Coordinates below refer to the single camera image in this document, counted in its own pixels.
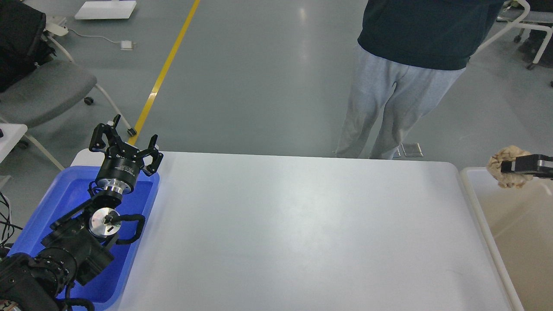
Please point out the brown paper ball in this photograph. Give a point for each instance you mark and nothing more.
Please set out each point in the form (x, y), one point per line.
(507, 180)

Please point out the standing person grey trousers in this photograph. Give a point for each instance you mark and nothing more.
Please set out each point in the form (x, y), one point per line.
(408, 54)

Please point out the small floor plate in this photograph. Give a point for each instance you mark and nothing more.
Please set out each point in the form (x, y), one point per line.
(412, 150)

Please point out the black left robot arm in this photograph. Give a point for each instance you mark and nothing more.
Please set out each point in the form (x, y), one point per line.
(78, 246)

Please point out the blue plastic bin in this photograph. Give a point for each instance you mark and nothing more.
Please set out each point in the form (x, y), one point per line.
(68, 190)

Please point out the white side table corner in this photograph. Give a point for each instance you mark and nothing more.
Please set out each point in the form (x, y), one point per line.
(12, 133)

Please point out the beige plastic bin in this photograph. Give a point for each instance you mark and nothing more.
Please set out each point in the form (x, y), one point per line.
(518, 224)

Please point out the white flat board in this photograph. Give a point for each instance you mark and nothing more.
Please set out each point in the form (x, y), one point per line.
(106, 9)

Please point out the grey office chair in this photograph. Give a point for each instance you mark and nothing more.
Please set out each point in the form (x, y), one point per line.
(51, 89)

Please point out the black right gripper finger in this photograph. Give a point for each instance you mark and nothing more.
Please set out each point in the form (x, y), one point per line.
(534, 165)

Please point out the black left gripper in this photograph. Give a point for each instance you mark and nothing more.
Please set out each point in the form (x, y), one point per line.
(118, 168)

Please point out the white power adapter with cable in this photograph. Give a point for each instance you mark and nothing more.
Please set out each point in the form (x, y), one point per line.
(123, 45)

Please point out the black jacket on chair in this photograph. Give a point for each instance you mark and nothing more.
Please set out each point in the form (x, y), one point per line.
(22, 47)

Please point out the white chair frame right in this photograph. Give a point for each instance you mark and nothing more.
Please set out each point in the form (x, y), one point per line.
(535, 15)

